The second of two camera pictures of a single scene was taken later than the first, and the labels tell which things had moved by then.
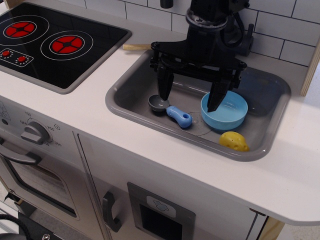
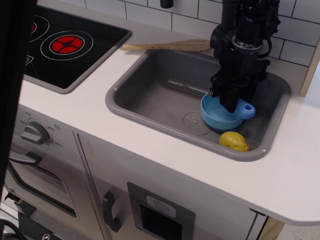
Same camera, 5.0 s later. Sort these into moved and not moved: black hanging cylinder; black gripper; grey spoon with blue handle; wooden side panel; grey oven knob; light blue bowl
Moved: grey spoon with blue handle; black gripper
Not moved: grey oven knob; light blue bowl; black hanging cylinder; wooden side panel
